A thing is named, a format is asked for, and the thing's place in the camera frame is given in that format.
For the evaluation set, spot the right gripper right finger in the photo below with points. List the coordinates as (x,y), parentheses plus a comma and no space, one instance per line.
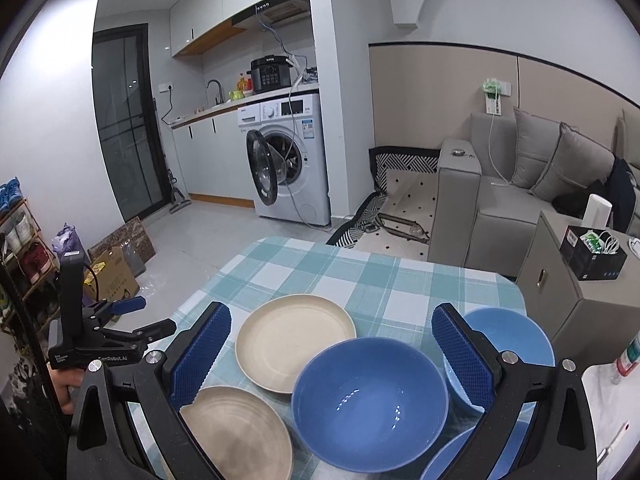
(559,443)

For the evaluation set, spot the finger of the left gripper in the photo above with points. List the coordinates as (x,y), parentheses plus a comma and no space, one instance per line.
(140,338)
(105,310)

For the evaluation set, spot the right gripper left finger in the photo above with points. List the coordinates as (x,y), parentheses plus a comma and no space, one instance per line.
(104,442)

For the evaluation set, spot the large beige plate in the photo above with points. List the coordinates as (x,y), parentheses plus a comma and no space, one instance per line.
(241,434)

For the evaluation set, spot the large blue bowl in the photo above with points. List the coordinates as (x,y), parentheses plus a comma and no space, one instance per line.
(369,405)

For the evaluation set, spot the kitchen faucet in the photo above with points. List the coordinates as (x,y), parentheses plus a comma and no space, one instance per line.
(218,92)

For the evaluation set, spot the left hand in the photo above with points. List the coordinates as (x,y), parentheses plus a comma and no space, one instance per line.
(62,381)

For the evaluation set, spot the knife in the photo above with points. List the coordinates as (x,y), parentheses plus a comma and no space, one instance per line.
(608,449)

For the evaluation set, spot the white marble side table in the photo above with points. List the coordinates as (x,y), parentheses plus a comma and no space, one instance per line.
(611,405)

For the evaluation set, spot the plastic water bottle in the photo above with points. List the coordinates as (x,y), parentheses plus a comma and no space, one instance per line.
(627,361)

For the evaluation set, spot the grey cabinet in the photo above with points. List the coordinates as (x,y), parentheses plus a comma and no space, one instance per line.
(589,322)

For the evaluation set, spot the teal checked tablecloth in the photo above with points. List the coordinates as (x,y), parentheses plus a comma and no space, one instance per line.
(385,296)

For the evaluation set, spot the grey sofa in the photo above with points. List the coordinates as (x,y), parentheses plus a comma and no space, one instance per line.
(486,216)

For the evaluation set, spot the white washing machine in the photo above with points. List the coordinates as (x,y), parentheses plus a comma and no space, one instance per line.
(284,145)

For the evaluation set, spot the black white rug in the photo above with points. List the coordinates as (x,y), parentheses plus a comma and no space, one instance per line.
(397,218)

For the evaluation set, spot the grey cushion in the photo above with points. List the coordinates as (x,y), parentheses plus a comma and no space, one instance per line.
(576,162)

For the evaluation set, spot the black pressure cooker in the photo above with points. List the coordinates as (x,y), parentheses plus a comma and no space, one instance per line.
(271,72)

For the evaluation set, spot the black range hood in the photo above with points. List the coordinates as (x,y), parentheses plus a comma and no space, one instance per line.
(274,13)

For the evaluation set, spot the black box with cables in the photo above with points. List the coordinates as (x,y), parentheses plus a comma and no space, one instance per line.
(592,254)

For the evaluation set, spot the wall power strip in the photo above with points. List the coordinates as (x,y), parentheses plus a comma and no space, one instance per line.
(492,90)

